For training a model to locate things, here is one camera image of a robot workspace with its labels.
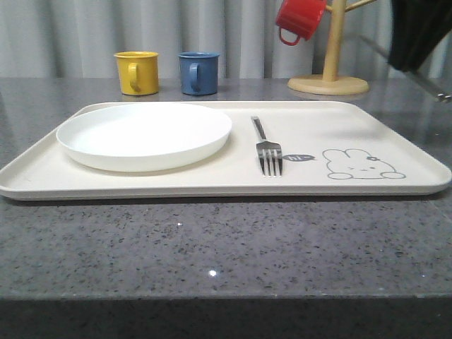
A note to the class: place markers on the silver fork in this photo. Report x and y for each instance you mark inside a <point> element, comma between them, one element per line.
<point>270,155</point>

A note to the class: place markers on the red enamel mug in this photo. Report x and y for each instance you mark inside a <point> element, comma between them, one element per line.
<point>300,17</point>

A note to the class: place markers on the yellow enamel mug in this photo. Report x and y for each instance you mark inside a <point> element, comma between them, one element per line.
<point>138,72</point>

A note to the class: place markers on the white round plate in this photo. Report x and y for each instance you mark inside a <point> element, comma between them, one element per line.
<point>144,137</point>

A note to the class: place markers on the blue enamel mug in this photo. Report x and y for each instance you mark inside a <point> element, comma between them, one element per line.
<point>199,72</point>

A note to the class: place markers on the cream rabbit serving tray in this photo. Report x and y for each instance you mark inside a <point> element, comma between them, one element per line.
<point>328,148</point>

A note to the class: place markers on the grey curtain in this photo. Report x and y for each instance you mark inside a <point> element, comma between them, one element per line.
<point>78,39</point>

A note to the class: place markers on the wooden mug tree stand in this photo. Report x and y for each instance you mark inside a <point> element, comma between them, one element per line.
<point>330,82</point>

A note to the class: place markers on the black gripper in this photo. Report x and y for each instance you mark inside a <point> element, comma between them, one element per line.
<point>418,27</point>

